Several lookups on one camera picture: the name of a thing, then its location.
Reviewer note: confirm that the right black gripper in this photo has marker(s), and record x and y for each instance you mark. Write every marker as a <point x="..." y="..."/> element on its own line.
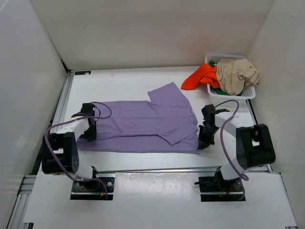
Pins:
<point x="206" y="133"/>

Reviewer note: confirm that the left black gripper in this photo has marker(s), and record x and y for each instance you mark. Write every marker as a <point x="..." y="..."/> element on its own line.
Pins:
<point x="90" y="133"/>

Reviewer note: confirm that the purple t shirt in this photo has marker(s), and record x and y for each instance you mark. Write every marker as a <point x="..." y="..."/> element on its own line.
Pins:
<point x="165" y="123"/>

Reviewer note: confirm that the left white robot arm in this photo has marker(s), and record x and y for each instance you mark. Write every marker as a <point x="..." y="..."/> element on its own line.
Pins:
<point x="60" y="153"/>

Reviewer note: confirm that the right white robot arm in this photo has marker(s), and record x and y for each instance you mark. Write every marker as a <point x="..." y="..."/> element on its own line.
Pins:
<point x="253" y="144"/>

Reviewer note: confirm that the blue label sticker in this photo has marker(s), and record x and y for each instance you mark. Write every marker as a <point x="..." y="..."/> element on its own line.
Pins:
<point x="82" y="73"/>

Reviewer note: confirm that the green t shirt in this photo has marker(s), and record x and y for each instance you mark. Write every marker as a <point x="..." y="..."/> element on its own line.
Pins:
<point x="222" y="91"/>

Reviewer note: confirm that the white plastic basket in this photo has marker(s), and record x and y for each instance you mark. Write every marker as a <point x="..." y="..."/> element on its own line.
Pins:
<point x="247" y="93"/>

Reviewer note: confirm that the orange t shirt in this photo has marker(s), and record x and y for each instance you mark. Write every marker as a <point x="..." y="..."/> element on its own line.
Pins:
<point x="205" y="74"/>

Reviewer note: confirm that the beige t shirt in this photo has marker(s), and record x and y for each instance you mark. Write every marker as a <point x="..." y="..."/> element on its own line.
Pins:
<point x="247" y="71"/>

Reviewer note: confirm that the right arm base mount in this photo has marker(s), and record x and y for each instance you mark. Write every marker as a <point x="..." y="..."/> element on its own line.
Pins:
<point x="217" y="190"/>

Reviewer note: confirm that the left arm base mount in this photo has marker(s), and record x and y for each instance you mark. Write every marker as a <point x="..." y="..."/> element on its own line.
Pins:
<point x="94" y="190"/>

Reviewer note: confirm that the aluminium frame rail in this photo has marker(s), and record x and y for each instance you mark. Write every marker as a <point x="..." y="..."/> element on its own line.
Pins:
<point x="152" y="191"/>

